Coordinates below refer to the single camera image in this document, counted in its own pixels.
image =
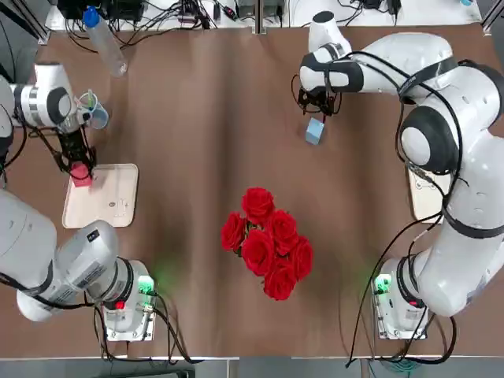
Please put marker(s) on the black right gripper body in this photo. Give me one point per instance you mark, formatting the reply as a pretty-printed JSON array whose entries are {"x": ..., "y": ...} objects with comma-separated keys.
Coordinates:
[{"x": 319, "y": 96}]

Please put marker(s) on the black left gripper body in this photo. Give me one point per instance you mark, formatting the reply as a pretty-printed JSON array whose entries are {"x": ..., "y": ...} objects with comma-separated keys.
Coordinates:
[{"x": 74, "y": 143}]

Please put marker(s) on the red foam block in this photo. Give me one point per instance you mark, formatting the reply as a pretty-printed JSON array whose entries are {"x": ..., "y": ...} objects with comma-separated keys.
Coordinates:
[{"x": 80, "y": 178}]

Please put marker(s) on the blue foam block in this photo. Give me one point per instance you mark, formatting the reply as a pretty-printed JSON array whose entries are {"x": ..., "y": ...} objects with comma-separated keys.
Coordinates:
[{"x": 316, "y": 132}]

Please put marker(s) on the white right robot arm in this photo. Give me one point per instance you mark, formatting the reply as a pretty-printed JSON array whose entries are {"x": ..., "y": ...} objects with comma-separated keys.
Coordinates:
[{"x": 472, "y": 118}]

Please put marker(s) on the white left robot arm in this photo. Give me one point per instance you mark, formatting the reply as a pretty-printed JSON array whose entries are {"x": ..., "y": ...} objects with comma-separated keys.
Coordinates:
[{"x": 31, "y": 244}]

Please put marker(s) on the clear measuring cup with pens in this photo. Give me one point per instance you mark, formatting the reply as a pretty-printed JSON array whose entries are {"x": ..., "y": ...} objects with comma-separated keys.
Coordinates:
[{"x": 96, "y": 112}]

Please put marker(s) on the beige tray with small print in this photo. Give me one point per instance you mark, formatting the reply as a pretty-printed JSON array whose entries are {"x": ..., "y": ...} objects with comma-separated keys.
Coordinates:
[{"x": 110, "y": 197}]

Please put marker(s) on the clear plastic bottle blue cap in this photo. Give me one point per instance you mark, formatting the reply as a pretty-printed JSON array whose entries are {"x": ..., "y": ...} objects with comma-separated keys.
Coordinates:
[{"x": 104, "y": 41}]

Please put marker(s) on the beige tray with bear print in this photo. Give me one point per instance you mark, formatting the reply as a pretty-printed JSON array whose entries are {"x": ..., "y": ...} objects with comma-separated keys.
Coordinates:
[{"x": 423, "y": 201}]

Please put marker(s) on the black electronics box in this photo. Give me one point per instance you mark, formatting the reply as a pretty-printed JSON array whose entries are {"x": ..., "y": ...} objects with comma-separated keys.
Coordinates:
[{"x": 98, "y": 8}]

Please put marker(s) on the red rose bouquet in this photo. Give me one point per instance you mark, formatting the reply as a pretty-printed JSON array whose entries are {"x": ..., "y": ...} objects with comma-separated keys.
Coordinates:
[{"x": 271, "y": 244}]

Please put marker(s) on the white side table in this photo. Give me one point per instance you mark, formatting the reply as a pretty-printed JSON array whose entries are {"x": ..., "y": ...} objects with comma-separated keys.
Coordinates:
[{"x": 177, "y": 23}]

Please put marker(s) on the aluminium frame post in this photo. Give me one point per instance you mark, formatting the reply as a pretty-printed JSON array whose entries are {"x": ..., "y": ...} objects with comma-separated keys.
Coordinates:
[{"x": 258, "y": 15}]

